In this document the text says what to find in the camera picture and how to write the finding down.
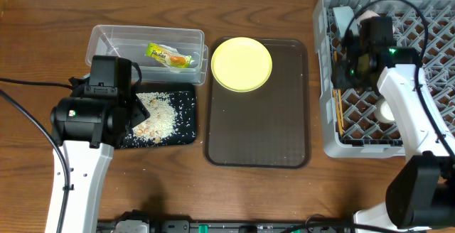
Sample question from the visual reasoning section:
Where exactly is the brown plastic serving tray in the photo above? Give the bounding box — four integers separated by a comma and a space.
203, 38, 311, 169

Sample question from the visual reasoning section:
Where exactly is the grey dishwasher rack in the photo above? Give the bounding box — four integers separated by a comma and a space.
312, 0, 454, 158

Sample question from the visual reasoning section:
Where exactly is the white cup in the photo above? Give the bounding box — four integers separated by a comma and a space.
374, 98, 395, 124

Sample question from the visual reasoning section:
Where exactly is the green snack wrapper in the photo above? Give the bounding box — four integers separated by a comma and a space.
145, 43, 193, 68

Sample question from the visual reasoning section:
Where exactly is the wooden chopstick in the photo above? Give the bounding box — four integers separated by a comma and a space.
333, 88, 342, 137
336, 90, 345, 136

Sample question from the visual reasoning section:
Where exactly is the rice food waste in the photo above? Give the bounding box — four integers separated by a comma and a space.
133, 92, 177, 144

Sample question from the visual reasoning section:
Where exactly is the white bowl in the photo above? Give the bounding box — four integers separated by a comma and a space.
356, 10, 380, 24

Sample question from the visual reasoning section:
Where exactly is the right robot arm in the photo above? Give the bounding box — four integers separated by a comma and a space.
332, 16, 454, 232

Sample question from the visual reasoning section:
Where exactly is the clear plastic waste bin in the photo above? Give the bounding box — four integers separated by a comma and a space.
85, 25, 208, 85

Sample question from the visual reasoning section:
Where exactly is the light blue bowl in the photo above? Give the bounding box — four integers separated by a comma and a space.
333, 6, 354, 38

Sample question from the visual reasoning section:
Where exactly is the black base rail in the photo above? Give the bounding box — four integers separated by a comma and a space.
95, 210, 355, 233

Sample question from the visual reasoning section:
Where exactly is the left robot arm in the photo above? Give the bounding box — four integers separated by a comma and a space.
45, 55, 149, 232

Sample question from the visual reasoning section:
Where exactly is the yellow plate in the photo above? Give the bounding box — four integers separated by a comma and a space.
210, 37, 273, 92

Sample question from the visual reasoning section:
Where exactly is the black waste tray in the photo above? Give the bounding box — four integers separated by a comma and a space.
120, 83, 197, 149

